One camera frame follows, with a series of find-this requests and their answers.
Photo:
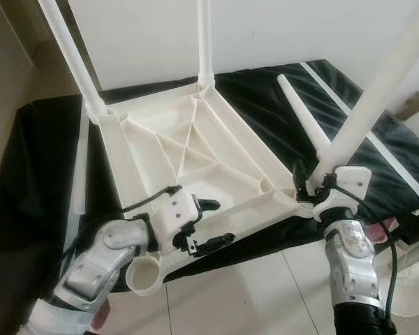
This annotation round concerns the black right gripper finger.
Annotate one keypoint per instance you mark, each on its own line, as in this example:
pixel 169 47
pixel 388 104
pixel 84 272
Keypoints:
pixel 328 181
pixel 300 181

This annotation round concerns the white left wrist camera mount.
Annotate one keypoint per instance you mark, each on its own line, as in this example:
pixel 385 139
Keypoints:
pixel 178 213

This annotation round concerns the white plastic table top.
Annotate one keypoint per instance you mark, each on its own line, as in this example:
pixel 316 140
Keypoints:
pixel 167 157

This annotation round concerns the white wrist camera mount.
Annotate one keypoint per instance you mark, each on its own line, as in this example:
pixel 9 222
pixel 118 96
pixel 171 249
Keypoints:
pixel 349 183
pixel 178 213

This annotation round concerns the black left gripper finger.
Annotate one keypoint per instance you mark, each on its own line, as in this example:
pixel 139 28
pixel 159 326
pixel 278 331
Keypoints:
pixel 209 204
pixel 215 243

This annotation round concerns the white round object silver band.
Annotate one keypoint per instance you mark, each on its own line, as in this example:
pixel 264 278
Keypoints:
pixel 415 286

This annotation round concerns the small brown object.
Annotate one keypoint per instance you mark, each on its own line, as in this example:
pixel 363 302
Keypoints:
pixel 415 107

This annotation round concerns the black table cloth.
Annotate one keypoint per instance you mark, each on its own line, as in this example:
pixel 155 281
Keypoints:
pixel 42 181

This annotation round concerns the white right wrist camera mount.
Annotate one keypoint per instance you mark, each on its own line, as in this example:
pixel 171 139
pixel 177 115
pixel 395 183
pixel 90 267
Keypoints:
pixel 349 183

